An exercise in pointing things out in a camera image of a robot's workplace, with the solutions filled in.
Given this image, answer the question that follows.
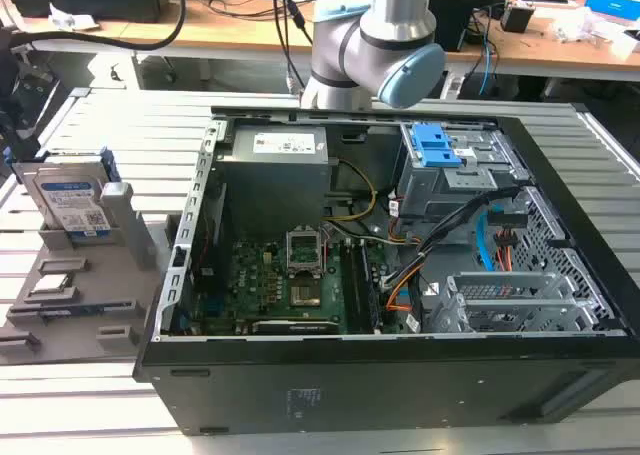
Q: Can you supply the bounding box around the black hanging cable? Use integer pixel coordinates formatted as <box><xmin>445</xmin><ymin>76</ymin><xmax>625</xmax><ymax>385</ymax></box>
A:
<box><xmin>272</xmin><ymin>0</ymin><xmax>309</xmax><ymax>94</ymax></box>

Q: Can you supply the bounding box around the crumpled white paper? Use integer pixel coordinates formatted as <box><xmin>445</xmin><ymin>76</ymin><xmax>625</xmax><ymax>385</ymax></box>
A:
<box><xmin>48</xmin><ymin>2</ymin><xmax>101</xmax><ymax>32</ymax></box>

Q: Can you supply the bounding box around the blue hanging cable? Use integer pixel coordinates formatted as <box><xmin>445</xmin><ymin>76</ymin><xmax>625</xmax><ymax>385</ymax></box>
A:
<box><xmin>477</xmin><ymin>39</ymin><xmax>497</xmax><ymax>96</ymax></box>

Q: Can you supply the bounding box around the black RAM stick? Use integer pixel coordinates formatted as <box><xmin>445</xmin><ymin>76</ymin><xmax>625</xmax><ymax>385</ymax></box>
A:
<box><xmin>355</xmin><ymin>242</ymin><xmax>384</xmax><ymax>332</ymax></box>

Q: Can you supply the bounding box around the black PC case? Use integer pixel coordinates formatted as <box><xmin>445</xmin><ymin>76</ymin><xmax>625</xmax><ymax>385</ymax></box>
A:
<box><xmin>132</xmin><ymin>103</ymin><xmax>640</xmax><ymax>436</ymax></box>

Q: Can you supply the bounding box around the blue wire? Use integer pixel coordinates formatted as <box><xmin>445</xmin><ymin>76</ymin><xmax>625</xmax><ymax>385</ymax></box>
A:
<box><xmin>477</xmin><ymin>207</ymin><xmax>501</xmax><ymax>274</ymax></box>

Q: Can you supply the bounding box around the green motherboard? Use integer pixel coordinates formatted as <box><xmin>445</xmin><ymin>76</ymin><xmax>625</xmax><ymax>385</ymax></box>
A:
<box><xmin>192</xmin><ymin>237</ymin><xmax>396</xmax><ymax>336</ymax></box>

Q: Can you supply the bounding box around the black speaker box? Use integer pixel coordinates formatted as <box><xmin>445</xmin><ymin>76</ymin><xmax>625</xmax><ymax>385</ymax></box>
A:
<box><xmin>428</xmin><ymin>0</ymin><xmax>479</xmax><ymax>54</ymax></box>

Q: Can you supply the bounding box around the black graphics card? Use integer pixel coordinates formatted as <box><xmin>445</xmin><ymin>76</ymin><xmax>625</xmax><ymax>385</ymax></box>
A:
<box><xmin>251</xmin><ymin>317</ymin><xmax>341</xmax><ymax>335</ymax></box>

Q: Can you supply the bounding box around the orange red power wire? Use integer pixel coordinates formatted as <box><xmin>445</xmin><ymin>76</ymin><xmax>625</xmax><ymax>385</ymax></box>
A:
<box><xmin>492</xmin><ymin>228</ymin><xmax>517</xmax><ymax>272</ymax></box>

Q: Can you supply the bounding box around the grey metal bracket frame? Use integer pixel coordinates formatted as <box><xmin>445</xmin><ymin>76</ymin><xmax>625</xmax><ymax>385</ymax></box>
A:
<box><xmin>429</xmin><ymin>272</ymin><xmax>596</xmax><ymax>334</ymax></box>

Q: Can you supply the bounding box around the grey power supply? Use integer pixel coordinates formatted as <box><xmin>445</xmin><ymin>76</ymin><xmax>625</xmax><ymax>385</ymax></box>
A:
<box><xmin>214</xmin><ymin>124</ymin><xmax>334</xmax><ymax>226</ymax></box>

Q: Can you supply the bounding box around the grey parts rack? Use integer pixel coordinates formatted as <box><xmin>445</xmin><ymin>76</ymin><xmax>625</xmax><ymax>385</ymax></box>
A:
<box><xmin>0</xmin><ymin>182</ymin><xmax>174</xmax><ymax>369</ymax></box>

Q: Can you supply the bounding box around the small black device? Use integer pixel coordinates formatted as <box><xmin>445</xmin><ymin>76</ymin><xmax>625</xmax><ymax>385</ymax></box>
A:
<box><xmin>499</xmin><ymin>0</ymin><xmax>535</xmax><ymax>32</ymax></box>

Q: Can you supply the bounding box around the blue white carton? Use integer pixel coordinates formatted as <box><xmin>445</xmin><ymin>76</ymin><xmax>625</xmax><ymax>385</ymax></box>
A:
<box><xmin>584</xmin><ymin>0</ymin><xmax>640</xmax><ymax>26</ymax></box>

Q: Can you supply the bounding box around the silver CPU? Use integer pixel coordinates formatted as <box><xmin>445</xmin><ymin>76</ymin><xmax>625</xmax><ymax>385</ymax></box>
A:
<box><xmin>33</xmin><ymin>273</ymin><xmax>70</xmax><ymax>296</ymax></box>

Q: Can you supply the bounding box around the crumpled clear plastic wrap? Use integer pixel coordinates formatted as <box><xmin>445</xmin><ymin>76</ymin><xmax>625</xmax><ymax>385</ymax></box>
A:
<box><xmin>547</xmin><ymin>7</ymin><xmax>626</xmax><ymax>44</ymax></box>

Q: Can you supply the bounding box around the thick black cable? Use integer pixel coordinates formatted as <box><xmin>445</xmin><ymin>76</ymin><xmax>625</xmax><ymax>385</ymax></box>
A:
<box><xmin>0</xmin><ymin>0</ymin><xmax>187</xmax><ymax>52</ymax></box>

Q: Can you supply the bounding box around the wooden desk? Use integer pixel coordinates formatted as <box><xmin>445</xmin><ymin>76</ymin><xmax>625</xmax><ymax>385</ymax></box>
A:
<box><xmin>0</xmin><ymin>0</ymin><xmax>640</xmax><ymax>84</ymax></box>

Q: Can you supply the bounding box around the hard disk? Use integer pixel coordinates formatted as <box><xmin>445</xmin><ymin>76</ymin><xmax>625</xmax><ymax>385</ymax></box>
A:
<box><xmin>4</xmin><ymin>146</ymin><xmax>125</xmax><ymax>240</ymax></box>

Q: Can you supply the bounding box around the black sleeved cable bundle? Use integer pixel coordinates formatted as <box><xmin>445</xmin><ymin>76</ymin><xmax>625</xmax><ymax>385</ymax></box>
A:
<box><xmin>417</xmin><ymin>187</ymin><xmax>526</xmax><ymax>276</ymax></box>

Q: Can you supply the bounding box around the metal socket cover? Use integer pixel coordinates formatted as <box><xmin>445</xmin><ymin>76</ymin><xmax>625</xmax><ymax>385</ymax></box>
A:
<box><xmin>284</xmin><ymin>226</ymin><xmax>329</xmax><ymax>279</ymax></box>

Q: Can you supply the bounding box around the blue plastic bay latch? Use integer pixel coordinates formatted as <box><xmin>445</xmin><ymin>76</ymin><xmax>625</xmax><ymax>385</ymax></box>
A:
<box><xmin>412</xmin><ymin>123</ymin><xmax>464</xmax><ymax>169</ymax></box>

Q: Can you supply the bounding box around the blue RAM stick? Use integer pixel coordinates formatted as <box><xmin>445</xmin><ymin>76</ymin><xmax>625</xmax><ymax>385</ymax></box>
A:
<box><xmin>35</xmin><ymin>302</ymin><xmax>137</xmax><ymax>319</ymax></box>

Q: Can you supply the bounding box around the yellow wire bundle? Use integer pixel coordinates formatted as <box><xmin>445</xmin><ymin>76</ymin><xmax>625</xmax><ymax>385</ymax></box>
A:
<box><xmin>323</xmin><ymin>159</ymin><xmax>379</xmax><ymax>224</ymax></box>

